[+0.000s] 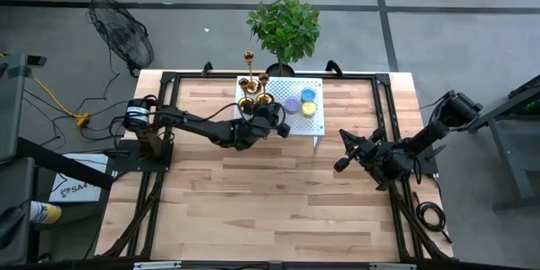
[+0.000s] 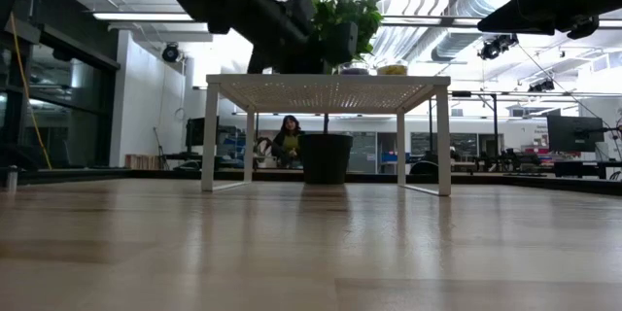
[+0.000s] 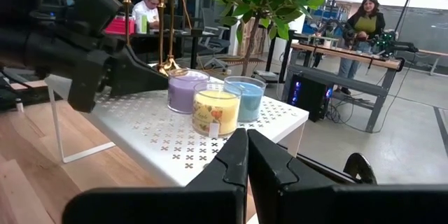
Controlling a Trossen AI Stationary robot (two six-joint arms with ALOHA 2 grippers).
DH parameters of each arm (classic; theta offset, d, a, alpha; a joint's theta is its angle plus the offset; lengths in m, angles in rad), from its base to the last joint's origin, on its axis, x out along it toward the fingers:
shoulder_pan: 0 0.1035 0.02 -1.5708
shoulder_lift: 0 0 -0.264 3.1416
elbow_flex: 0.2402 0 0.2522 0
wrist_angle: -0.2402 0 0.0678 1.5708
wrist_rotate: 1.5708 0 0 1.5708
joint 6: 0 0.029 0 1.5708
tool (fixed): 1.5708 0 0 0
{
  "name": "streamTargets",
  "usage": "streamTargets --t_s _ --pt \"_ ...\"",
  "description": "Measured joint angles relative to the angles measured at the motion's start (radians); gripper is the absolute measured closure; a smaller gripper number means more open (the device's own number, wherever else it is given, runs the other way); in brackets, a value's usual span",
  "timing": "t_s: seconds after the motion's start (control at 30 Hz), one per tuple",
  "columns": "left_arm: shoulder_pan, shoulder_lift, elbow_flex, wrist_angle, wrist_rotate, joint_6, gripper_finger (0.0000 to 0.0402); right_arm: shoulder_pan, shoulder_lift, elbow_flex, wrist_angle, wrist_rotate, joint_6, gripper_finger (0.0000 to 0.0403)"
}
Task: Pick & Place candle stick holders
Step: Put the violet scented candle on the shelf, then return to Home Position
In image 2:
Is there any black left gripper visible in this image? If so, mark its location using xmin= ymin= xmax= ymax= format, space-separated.
xmin=227 ymin=0 xmax=361 ymax=76

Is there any purple candle glass jar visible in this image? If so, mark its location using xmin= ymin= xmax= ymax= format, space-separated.
xmin=337 ymin=60 xmax=371 ymax=77

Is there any yellow candle glass jar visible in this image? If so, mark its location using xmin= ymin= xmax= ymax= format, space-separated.
xmin=375 ymin=57 xmax=409 ymax=77

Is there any green potted plant black pot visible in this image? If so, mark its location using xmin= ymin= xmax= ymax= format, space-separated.
xmin=296 ymin=0 xmax=385 ymax=186

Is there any white perforated metal shelf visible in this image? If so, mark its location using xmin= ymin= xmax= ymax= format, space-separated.
xmin=201 ymin=73 xmax=453 ymax=198

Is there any black T-shaped stand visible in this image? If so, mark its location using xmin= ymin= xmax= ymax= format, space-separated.
xmin=450 ymin=89 xmax=501 ymax=156

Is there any person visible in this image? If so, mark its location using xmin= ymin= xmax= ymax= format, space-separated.
xmin=271 ymin=115 xmax=305 ymax=169

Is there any black computer monitor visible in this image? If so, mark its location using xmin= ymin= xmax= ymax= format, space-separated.
xmin=547 ymin=115 xmax=606 ymax=154
xmin=185 ymin=116 xmax=220 ymax=148

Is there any black office chair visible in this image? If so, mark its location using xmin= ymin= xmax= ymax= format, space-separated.
xmin=409 ymin=159 xmax=441 ymax=176

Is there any fluorescent ceiling light strip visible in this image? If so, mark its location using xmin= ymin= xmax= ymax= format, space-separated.
xmin=91 ymin=12 xmax=195 ymax=22

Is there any wooden crate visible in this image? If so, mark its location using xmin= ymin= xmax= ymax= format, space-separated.
xmin=124 ymin=154 xmax=166 ymax=171

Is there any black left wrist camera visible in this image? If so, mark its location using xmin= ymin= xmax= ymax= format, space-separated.
xmin=286 ymin=0 xmax=317 ymax=25

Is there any silver ventilation duct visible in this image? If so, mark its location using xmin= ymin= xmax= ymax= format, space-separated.
xmin=373 ymin=0 xmax=516 ymax=77

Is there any black metal table frame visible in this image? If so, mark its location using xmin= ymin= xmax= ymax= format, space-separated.
xmin=0 ymin=166 xmax=622 ymax=196

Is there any black round wall device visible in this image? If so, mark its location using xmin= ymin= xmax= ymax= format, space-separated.
xmin=161 ymin=42 xmax=182 ymax=63

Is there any yellow cable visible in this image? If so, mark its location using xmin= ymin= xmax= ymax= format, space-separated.
xmin=9 ymin=12 xmax=53 ymax=171

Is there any small grey metal post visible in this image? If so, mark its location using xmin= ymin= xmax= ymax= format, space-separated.
xmin=5 ymin=164 xmax=19 ymax=193

